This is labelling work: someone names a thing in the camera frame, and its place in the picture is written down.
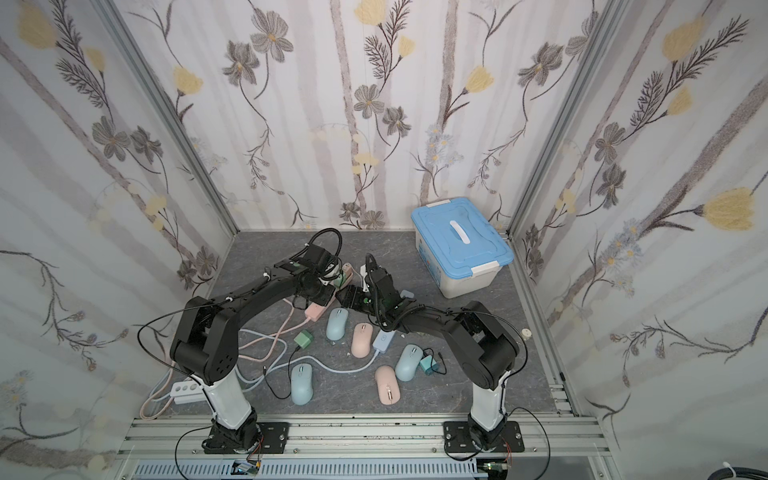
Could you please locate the pink mouse front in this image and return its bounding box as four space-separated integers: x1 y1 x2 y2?
374 365 401 405

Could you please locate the pink power strip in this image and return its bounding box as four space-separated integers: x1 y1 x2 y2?
305 303 327 322

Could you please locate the blue mouse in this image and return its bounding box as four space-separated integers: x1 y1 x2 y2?
290 363 314 406
326 308 349 342
395 344 423 382

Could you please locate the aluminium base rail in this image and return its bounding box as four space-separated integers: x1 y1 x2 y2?
107 411 621 479

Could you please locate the pink mouse near strip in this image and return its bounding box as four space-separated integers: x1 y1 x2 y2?
350 323 374 359

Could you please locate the blue mouse front left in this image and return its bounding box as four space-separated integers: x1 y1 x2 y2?
290 363 314 406

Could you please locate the blue mouse right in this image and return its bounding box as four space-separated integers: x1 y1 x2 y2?
395 344 423 382

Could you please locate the light green loose charger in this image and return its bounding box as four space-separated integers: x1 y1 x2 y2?
294 330 314 349

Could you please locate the white power strip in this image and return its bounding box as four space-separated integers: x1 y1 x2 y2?
170 380 207 405

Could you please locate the blue mouse middle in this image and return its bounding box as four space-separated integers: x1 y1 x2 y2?
326 308 349 342

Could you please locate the black USB cable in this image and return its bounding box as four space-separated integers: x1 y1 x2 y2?
422 347 448 376

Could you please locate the blue lid storage box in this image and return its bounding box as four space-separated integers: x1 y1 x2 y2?
411 197 514 299

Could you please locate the blue power strip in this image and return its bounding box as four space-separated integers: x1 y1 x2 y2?
372 330 396 353

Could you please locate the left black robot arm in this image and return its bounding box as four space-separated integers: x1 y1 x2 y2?
170 243 342 454

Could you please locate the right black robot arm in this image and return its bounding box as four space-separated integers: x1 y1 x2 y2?
336 254 520 452

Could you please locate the pink power strip cable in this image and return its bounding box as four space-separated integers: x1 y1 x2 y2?
139 299 313 420

